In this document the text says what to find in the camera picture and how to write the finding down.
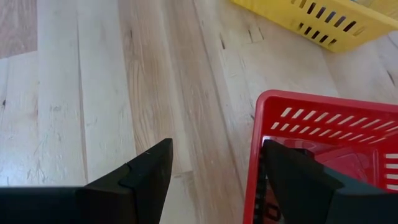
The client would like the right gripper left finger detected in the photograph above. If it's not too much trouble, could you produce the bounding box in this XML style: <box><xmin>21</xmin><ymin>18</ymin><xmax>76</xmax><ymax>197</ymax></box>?
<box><xmin>77</xmin><ymin>138</ymin><xmax>174</xmax><ymax>224</ymax></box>

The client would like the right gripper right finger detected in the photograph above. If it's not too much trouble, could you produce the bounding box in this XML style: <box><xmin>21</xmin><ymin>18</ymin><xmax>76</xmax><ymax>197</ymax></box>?
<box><xmin>257</xmin><ymin>139</ymin><xmax>345</xmax><ymax>224</ymax></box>

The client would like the red plastic basket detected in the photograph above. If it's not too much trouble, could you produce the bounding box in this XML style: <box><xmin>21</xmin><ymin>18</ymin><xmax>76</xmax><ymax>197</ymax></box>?
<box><xmin>242</xmin><ymin>89</ymin><xmax>398</xmax><ymax>224</ymax></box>

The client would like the yellow plastic basket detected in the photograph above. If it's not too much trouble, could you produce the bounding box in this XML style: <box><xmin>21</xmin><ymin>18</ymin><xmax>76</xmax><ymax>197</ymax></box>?
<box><xmin>229</xmin><ymin>0</ymin><xmax>398</xmax><ymax>54</ymax></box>

